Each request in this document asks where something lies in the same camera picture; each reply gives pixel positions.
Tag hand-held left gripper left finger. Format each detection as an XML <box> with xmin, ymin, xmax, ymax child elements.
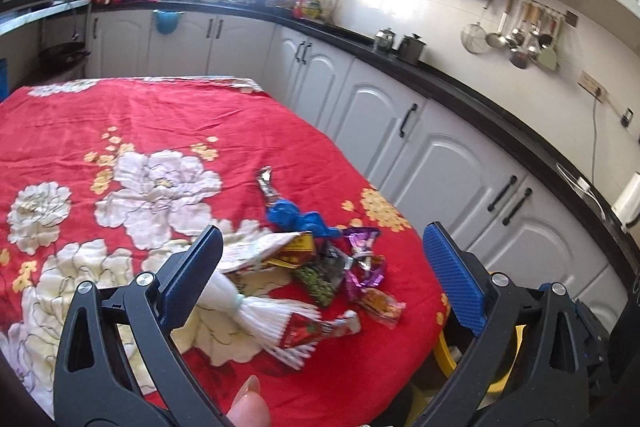
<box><xmin>52</xmin><ymin>224</ymin><xmax>235</xmax><ymax>427</ymax></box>

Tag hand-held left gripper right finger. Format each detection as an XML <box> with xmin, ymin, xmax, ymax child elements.
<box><xmin>407</xmin><ymin>222</ymin><xmax>588</xmax><ymax>427</ymax></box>

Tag yellow-rimmed trash bin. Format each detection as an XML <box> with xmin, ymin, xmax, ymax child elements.
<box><xmin>432</xmin><ymin>322</ymin><xmax>526</xmax><ymax>400</ymax></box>

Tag orange snack wrapper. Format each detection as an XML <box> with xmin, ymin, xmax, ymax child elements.
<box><xmin>357</xmin><ymin>289</ymin><xmax>407</xmax><ymax>325</ymax></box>

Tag white red striped wrapper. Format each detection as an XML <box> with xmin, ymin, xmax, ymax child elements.
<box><xmin>192</xmin><ymin>272</ymin><xmax>321</xmax><ymax>370</ymax></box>

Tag purple candy wrapper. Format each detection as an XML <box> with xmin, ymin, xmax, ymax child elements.
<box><xmin>347</xmin><ymin>227</ymin><xmax>383</xmax><ymax>258</ymax></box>
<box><xmin>345</xmin><ymin>257</ymin><xmax>388</xmax><ymax>303</ymax></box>

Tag yellow and white snack packet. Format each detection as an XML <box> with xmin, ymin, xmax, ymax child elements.
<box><xmin>220</xmin><ymin>231</ymin><xmax>317</xmax><ymax>275</ymax></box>

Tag blue plastic bag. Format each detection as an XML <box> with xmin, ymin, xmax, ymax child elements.
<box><xmin>266</xmin><ymin>199</ymin><xmax>346</xmax><ymax>240</ymax></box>

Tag brown and silver candy wrapper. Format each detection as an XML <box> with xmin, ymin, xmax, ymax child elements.
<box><xmin>256</xmin><ymin>166</ymin><xmax>281</xmax><ymax>208</ymax></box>

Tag black and green snack packet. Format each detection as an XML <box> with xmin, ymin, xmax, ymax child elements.
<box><xmin>292</xmin><ymin>239</ymin><xmax>351</xmax><ymax>308</ymax></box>

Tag person's left hand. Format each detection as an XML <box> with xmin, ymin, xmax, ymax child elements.
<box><xmin>226</xmin><ymin>374</ymin><xmax>273</xmax><ymax>427</ymax></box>

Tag white base cabinets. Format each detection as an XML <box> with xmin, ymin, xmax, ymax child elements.
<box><xmin>85</xmin><ymin>9</ymin><xmax>631</xmax><ymax>308</ymax></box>

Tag white electric kettle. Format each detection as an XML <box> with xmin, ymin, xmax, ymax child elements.
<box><xmin>612</xmin><ymin>172</ymin><xmax>640</xmax><ymax>233</ymax></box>

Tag red floral tablecloth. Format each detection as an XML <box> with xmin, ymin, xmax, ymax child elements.
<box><xmin>0</xmin><ymin>77</ymin><xmax>451</xmax><ymax>418</ymax></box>

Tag black countertop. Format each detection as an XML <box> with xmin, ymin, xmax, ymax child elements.
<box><xmin>90</xmin><ymin>0</ymin><xmax>640</xmax><ymax>308</ymax></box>

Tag steel pots on counter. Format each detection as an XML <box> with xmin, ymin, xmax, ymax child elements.
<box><xmin>397</xmin><ymin>33</ymin><xmax>426</xmax><ymax>64</ymax></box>

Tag steel teapot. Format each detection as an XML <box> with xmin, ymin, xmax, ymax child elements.
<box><xmin>375</xmin><ymin>27</ymin><xmax>396</xmax><ymax>54</ymax></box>

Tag row of hanging steel utensils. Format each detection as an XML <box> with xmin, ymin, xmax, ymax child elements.
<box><xmin>485</xmin><ymin>0</ymin><xmax>563</xmax><ymax>70</ymax></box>

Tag blue hanging bin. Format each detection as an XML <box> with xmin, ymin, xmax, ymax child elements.
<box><xmin>154</xmin><ymin>9</ymin><xmax>183</xmax><ymax>35</ymax></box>

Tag group of condiment bottles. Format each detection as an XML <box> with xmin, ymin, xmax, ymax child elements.
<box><xmin>292</xmin><ymin>0</ymin><xmax>333</xmax><ymax>22</ymax></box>

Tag white charger with cable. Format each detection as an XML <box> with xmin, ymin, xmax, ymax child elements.
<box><xmin>557</xmin><ymin>163</ymin><xmax>596</xmax><ymax>195</ymax></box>

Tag black power cable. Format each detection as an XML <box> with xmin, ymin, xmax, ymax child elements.
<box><xmin>591</xmin><ymin>94</ymin><xmax>603</xmax><ymax>188</ymax></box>

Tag beige wall power strip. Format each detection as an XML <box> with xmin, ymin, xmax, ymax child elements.
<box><xmin>580</xmin><ymin>72</ymin><xmax>609</xmax><ymax>100</ymax></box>

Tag wire skimmer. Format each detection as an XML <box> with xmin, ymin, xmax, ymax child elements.
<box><xmin>460</xmin><ymin>22</ymin><xmax>488</xmax><ymax>55</ymax></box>

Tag utensil hanging rail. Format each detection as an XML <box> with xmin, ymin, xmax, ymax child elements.
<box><xmin>502</xmin><ymin>0</ymin><xmax>579</xmax><ymax>28</ymax></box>

